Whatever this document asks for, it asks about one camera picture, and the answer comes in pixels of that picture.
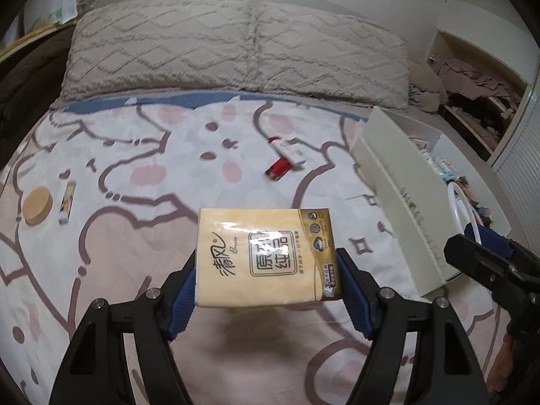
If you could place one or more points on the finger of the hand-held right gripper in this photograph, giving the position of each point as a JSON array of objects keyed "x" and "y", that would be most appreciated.
[
  {"x": 476, "y": 261},
  {"x": 491, "y": 240}
]

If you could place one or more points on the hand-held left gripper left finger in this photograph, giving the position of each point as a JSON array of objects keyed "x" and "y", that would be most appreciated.
[{"x": 183, "y": 299}]

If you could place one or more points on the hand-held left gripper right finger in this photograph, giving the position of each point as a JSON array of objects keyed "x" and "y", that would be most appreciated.
[{"x": 356, "y": 299}]

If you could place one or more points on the yellow tissue pack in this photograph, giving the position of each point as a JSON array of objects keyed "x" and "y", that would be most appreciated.
[{"x": 265, "y": 257}]

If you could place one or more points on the white storage box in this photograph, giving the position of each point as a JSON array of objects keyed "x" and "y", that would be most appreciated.
[{"x": 400, "y": 185}]

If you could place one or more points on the person's right hand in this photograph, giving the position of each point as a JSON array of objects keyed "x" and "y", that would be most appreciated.
[{"x": 503, "y": 358}]

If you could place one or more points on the printed bear blanket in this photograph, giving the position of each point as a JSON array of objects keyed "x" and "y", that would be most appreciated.
[{"x": 147, "y": 228}]

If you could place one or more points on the pile of small trinkets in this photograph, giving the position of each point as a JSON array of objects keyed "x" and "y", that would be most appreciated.
[{"x": 443, "y": 166}]

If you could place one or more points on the white slatted door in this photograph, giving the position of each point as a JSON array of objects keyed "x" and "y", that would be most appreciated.
[{"x": 523, "y": 156}]

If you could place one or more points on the small lip balm tube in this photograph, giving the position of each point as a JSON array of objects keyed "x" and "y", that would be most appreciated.
[{"x": 66, "y": 202}]

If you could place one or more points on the red lighter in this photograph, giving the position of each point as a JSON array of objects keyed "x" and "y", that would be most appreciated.
[{"x": 278, "y": 168}]

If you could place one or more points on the pile of pink clothes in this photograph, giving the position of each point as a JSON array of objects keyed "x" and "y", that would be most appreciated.
[{"x": 468, "y": 80}]

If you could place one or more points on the beige plush cushion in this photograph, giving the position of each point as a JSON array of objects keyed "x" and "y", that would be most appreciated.
[{"x": 426, "y": 86}]

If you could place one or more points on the round wooden lid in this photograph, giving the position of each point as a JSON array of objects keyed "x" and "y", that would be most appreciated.
[{"x": 38, "y": 205}]

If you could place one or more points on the beige knitted pillow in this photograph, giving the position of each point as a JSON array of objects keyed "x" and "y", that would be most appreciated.
[
  {"x": 156, "y": 46},
  {"x": 329, "y": 50}
]

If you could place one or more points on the brown folded comforter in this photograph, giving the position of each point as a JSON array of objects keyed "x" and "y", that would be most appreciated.
[{"x": 25, "y": 93}]

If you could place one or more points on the wooden bedside shelf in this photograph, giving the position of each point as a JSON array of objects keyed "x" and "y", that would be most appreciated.
[{"x": 25, "y": 42}]

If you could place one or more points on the white wall alcove shelf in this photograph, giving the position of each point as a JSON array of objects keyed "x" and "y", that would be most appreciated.
[{"x": 476, "y": 42}]

